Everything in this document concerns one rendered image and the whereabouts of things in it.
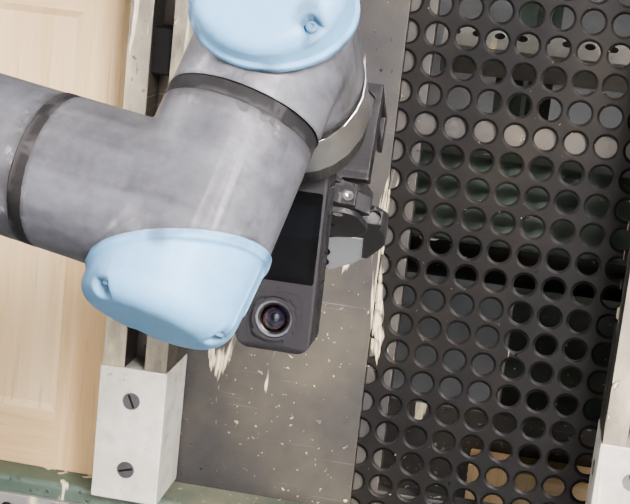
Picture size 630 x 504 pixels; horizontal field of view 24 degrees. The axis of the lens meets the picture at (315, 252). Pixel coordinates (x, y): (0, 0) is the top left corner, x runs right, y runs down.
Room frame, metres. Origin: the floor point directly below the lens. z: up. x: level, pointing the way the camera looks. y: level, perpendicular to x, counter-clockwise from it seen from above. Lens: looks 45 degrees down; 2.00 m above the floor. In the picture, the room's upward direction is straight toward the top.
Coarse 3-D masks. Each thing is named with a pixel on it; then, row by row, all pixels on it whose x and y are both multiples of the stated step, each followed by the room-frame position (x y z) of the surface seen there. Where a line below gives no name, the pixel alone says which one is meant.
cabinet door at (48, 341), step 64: (0, 0) 1.08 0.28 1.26; (64, 0) 1.07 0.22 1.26; (128, 0) 1.06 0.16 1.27; (0, 64) 1.05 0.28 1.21; (64, 64) 1.04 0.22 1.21; (0, 256) 0.96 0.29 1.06; (64, 256) 0.95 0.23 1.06; (0, 320) 0.92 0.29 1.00; (64, 320) 0.91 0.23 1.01; (0, 384) 0.89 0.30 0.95; (64, 384) 0.88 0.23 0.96; (0, 448) 0.85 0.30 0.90; (64, 448) 0.85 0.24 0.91
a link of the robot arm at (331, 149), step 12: (360, 108) 0.58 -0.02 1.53; (348, 120) 0.57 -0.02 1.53; (360, 120) 0.59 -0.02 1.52; (336, 132) 0.57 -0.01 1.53; (348, 132) 0.58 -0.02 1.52; (360, 132) 0.59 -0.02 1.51; (324, 144) 0.57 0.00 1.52; (336, 144) 0.57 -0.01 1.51; (348, 144) 0.58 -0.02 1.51; (312, 156) 0.57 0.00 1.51; (324, 156) 0.57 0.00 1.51; (336, 156) 0.58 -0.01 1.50; (312, 168) 0.58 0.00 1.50
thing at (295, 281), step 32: (320, 192) 0.60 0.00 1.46; (288, 224) 0.59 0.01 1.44; (320, 224) 0.59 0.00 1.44; (288, 256) 0.58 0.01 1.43; (320, 256) 0.58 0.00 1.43; (288, 288) 0.57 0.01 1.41; (320, 288) 0.58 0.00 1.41; (256, 320) 0.56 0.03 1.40; (288, 320) 0.56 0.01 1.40; (288, 352) 0.55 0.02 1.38
